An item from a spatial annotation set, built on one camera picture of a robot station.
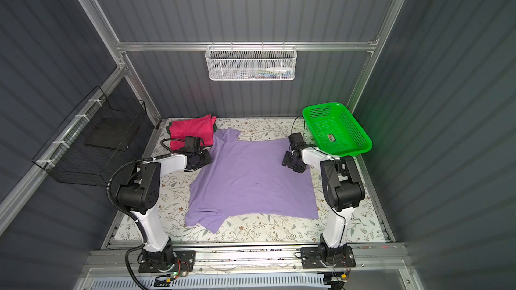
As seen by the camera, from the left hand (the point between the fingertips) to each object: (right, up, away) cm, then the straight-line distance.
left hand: (208, 158), depth 102 cm
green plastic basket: (+68, +17, +14) cm, 71 cm away
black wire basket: (-36, +7, -29) cm, 47 cm away
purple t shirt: (+21, -9, -6) cm, 23 cm away
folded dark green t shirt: (-25, +17, +9) cm, 32 cm away
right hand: (+42, -3, -2) cm, 42 cm away
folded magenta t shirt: (-6, +17, +7) cm, 19 cm away
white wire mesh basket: (+22, +53, +10) cm, 58 cm away
